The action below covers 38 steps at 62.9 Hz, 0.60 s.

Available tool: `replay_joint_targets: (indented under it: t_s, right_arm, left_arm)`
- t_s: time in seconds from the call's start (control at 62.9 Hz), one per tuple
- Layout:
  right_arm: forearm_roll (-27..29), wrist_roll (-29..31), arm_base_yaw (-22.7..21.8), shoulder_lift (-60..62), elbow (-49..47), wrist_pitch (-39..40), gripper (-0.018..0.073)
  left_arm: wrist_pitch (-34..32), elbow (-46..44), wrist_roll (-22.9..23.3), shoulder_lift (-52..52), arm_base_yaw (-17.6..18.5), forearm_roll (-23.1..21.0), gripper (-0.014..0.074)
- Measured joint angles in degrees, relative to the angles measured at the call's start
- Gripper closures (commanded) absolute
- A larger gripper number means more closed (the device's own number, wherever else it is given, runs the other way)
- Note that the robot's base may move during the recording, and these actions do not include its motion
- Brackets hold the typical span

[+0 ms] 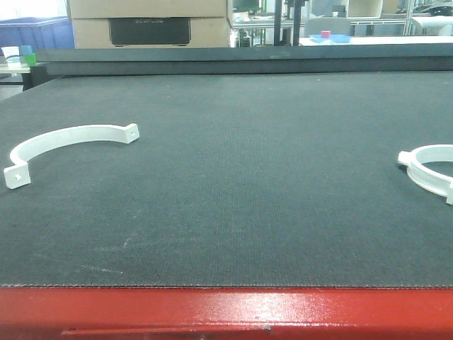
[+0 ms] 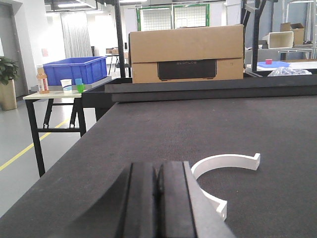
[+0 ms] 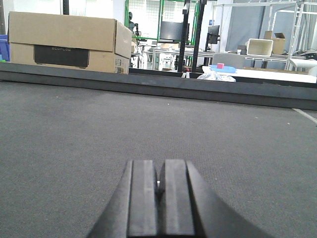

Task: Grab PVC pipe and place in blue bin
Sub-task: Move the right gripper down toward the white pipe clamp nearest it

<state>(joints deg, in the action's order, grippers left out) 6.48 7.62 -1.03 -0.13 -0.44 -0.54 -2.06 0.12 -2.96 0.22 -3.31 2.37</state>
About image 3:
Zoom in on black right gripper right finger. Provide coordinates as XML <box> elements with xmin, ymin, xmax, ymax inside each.
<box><xmin>159</xmin><ymin>159</ymin><xmax>270</xmax><ymax>238</ymax></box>

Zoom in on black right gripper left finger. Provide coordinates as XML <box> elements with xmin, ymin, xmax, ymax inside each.
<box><xmin>87</xmin><ymin>160</ymin><xmax>158</xmax><ymax>238</ymax></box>

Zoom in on blue storage bin background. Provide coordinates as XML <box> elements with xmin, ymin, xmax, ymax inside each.
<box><xmin>0</xmin><ymin>35</ymin><xmax>10</xmax><ymax>61</ymax></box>

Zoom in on dark raised table board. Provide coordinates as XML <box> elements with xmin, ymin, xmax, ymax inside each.
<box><xmin>0</xmin><ymin>62</ymin><xmax>317</xmax><ymax>110</ymax></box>

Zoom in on crumpled plastic bag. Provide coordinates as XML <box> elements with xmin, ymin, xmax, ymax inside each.
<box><xmin>197</xmin><ymin>71</ymin><xmax>236</xmax><ymax>82</ymax></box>

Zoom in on pink cube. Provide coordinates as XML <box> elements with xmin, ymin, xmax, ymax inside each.
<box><xmin>217</xmin><ymin>63</ymin><xmax>224</xmax><ymax>69</ymax></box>

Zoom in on grey chair back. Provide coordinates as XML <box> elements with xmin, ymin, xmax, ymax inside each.
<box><xmin>212</xmin><ymin>53</ymin><xmax>245</xmax><ymax>69</ymax></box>

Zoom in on large cardboard box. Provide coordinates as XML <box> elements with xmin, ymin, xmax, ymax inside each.
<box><xmin>8</xmin><ymin>11</ymin><xmax>132</xmax><ymax>74</ymax></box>

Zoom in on black monitor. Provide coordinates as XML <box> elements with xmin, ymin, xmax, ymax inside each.
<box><xmin>205</xmin><ymin>25</ymin><xmax>220</xmax><ymax>52</ymax></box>
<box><xmin>159</xmin><ymin>21</ymin><xmax>183</xmax><ymax>43</ymax></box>

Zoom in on white open box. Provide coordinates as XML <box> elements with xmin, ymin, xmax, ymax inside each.
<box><xmin>246</xmin><ymin>38</ymin><xmax>273</xmax><ymax>57</ymax></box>

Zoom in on small cardboard box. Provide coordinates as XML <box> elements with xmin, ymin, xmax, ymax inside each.
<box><xmin>264</xmin><ymin>31</ymin><xmax>286</xmax><ymax>55</ymax></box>

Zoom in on black vertical post left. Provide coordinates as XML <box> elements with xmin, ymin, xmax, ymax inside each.
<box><xmin>177</xmin><ymin>0</ymin><xmax>190</xmax><ymax>73</ymax></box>

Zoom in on black vertical post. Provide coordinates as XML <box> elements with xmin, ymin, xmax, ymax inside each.
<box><xmin>191</xmin><ymin>0</ymin><xmax>207</xmax><ymax>72</ymax></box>
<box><xmin>177</xmin><ymin>0</ymin><xmax>190</xmax><ymax>73</ymax></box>

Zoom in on black vertical post right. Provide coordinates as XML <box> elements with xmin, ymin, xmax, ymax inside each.
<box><xmin>191</xmin><ymin>0</ymin><xmax>207</xmax><ymax>72</ymax></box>

